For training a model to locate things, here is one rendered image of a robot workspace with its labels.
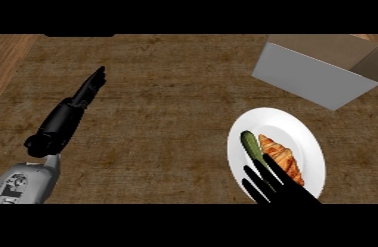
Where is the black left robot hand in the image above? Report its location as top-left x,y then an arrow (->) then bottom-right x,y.
24,65 -> 108,159

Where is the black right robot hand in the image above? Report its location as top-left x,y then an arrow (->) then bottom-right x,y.
241,153 -> 323,205

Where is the golden brown croissant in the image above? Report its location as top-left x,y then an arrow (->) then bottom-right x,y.
257,133 -> 306,187

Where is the white plate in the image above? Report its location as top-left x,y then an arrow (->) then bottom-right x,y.
226,106 -> 328,203

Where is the open cardboard box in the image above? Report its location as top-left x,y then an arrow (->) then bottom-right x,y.
251,33 -> 378,112

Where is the green cucumber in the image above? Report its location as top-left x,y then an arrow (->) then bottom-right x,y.
239,130 -> 270,169

